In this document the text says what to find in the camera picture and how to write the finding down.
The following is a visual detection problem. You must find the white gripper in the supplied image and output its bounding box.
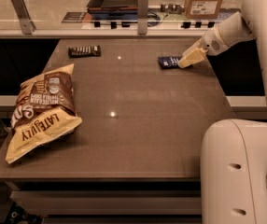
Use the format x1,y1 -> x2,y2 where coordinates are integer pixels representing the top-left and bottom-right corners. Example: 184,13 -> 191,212
177,26 -> 229,68

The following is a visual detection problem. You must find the blue rxbar blueberry bar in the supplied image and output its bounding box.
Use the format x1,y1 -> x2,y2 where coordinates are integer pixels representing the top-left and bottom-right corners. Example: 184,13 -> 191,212
158,56 -> 180,69

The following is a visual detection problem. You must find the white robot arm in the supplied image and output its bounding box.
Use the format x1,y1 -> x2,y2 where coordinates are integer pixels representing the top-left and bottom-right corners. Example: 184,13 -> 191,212
178,0 -> 267,224

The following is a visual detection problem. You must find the dark chocolate rxbar bar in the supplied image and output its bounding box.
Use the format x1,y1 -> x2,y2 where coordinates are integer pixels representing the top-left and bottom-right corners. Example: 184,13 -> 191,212
68,46 -> 101,58

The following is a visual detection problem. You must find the brown Late July chip bag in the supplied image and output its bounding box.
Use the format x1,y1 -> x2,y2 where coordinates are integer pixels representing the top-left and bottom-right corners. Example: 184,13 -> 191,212
6,63 -> 82,164

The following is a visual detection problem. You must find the cardboard box with label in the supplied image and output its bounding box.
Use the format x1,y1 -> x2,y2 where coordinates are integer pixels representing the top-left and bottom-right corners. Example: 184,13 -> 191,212
184,0 -> 223,19

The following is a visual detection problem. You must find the grey table drawer front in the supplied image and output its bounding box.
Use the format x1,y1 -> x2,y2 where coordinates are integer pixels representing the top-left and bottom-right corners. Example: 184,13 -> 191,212
10,190 -> 202,216

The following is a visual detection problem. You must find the middle metal glass bracket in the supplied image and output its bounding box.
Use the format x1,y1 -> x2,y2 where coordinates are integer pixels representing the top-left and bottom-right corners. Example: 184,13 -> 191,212
137,0 -> 148,35

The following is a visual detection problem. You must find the metal glass bracket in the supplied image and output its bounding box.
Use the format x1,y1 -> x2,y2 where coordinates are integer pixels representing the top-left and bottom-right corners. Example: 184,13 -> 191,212
10,0 -> 35,35
137,0 -> 148,35

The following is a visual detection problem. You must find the left metal glass bracket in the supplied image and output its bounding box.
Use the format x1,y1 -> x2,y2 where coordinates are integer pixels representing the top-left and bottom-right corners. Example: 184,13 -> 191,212
10,0 -> 35,35

